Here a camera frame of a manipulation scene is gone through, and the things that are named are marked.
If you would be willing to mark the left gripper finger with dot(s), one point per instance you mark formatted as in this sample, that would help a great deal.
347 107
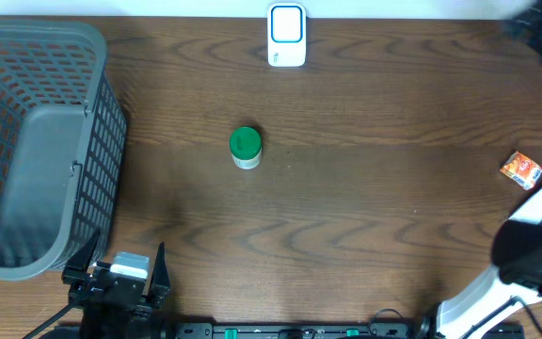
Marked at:
81 260
160 283

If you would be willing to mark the white green carton box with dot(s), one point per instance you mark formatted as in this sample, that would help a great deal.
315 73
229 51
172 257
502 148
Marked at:
531 210

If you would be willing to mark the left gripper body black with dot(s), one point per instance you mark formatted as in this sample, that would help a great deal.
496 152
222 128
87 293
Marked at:
81 279

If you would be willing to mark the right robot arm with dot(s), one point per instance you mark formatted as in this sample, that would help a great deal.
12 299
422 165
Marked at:
513 279

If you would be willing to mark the white barcode scanner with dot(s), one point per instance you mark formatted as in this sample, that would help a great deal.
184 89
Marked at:
286 35

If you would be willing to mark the orange snack packet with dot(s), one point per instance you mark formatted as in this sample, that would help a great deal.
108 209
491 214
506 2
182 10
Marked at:
522 169

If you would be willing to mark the green lid jar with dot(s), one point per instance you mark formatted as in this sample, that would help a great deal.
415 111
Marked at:
246 146

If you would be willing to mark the grey plastic mesh basket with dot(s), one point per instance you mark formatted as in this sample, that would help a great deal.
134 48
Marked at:
62 139

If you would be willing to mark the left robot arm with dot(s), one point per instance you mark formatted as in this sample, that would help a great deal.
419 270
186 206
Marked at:
72 322

